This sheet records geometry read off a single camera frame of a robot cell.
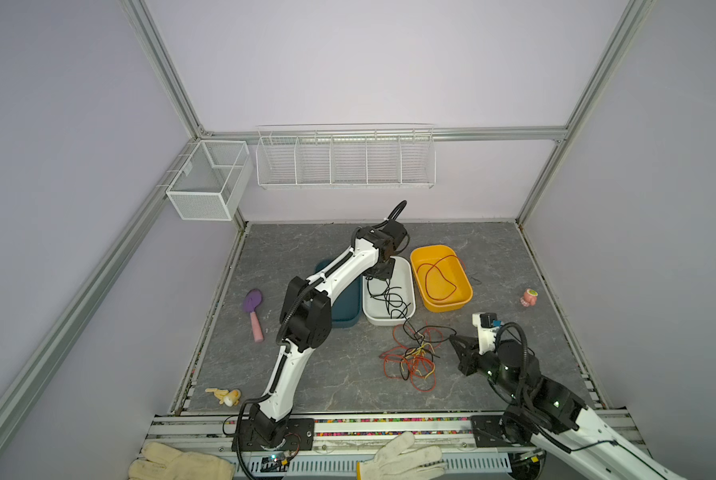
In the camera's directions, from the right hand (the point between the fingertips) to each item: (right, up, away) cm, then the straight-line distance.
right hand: (452, 340), depth 75 cm
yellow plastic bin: (+4, +12, +28) cm, 31 cm away
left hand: (-18, +15, +17) cm, 29 cm away
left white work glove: (-70, -27, -6) cm, 75 cm away
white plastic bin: (-14, +6, +23) cm, 27 cm away
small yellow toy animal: (-59, -17, +3) cm, 61 cm away
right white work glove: (-17, -27, -6) cm, 33 cm away
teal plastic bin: (-28, +6, +14) cm, 32 cm away
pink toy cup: (+30, +8, +18) cm, 36 cm away
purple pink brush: (-60, +7, +21) cm, 64 cm away
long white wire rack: (-29, +54, +23) cm, 66 cm away
